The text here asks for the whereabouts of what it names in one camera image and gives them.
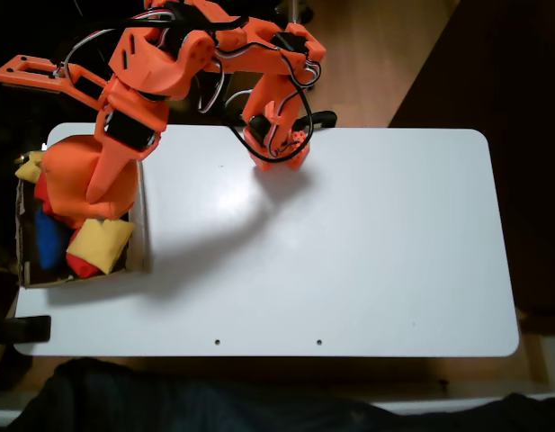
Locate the narrow blue bean bag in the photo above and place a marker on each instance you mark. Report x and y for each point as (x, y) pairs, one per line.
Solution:
(50, 243)

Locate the black table clamp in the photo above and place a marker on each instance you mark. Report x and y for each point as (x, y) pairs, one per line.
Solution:
(32, 328)

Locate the small red bean bag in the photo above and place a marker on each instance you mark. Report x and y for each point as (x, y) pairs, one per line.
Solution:
(81, 266)

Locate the small orange bean bag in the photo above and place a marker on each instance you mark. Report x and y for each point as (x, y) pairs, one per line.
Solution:
(72, 223)

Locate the square yellow bean bag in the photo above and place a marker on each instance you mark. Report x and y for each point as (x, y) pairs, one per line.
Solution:
(101, 245)

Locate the orange camera mount with camera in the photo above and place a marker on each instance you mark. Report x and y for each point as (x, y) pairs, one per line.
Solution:
(5, 74)

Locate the large red bean bag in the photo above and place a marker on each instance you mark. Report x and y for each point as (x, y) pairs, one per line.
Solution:
(41, 193)

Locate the large orange bean bag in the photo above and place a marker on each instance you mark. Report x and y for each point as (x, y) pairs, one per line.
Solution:
(65, 180)

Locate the office chair base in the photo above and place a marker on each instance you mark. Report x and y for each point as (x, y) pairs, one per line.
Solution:
(295, 9)

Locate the cardboard box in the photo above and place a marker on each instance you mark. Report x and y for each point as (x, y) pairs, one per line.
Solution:
(140, 234)

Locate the person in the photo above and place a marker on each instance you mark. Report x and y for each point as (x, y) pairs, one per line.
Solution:
(169, 405)

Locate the crumpled yellow bean bag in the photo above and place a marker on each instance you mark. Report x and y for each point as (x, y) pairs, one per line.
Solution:
(29, 170)

